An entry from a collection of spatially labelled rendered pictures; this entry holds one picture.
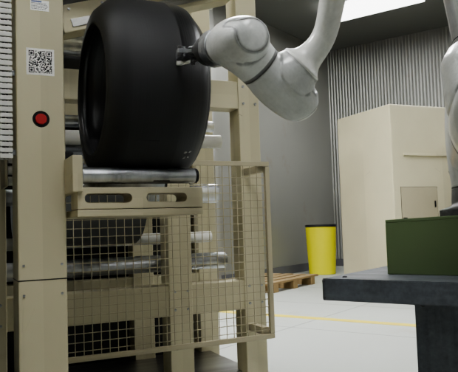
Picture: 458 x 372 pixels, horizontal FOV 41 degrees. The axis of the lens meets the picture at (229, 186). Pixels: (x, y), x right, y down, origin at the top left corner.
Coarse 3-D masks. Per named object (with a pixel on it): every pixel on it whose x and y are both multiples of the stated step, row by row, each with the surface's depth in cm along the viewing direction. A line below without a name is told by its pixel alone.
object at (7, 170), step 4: (64, 100) 209; (64, 104) 209; (64, 108) 209; (64, 112) 209; (64, 116) 209; (4, 160) 200; (8, 160) 201; (4, 164) 200; (8, 164) 213; (12, 164) 214; (4, 168) 200; (8, 168) 201; (12, 168) 202; (4, 172) 200; (8, 172) 202; (12, 172) 202; (4, 176) 199; (8, 176) 202; (12, 176) 202; (4, 180) 199; (8, 180) 201; (12, 180) 201; (4, 184) 199; (8, 184) 201; (12, 184) 201; (4, 188) 212; (8, 188) 213; (12, 188) 213
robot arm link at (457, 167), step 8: (448, 128) 113; (448, 136) 113; (448, 144) 115; (448, 152) 116; (456, 152) 111; (448, 160) 119; (456, 160) 113; (448, 168) 120; (456, 168) 116; (456, 176) 117; (456, 184) 117
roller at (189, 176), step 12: (84, 168) 165; (96, 168) 166; (108, 168) 167; (120, 168) 169; (132, 168) 170; (144, 168) 172; (156, 168) 174; (168, 168) 175; (180, 168) 177; (192, 168) 178; (84, 180) 164; (96, 180) 166; (108, 180) 167; (120, 180) 168; (132, 180) 170; (144, 180) 171; (156, 180) 173; (168, 180) 174; (180, 180) 176; (192, 180) 177
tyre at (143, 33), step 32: (128, 0) 173; (96, 32) 196; (128, 32) 162; (160, 32) 166; (192, 32) 171; (96, 64) 206; (128, 64) 160; (160, 64) 163; (96, 96) 209; (128, 96) 160; (160, 96) 163; (192, 96) 167; (96, 128) 208; (128, 128) 163; (160, 128) 166; (192, 128) 170; (96, 160) 178; (128, 160) 169; (160, 160) 173; (192, 160) 180
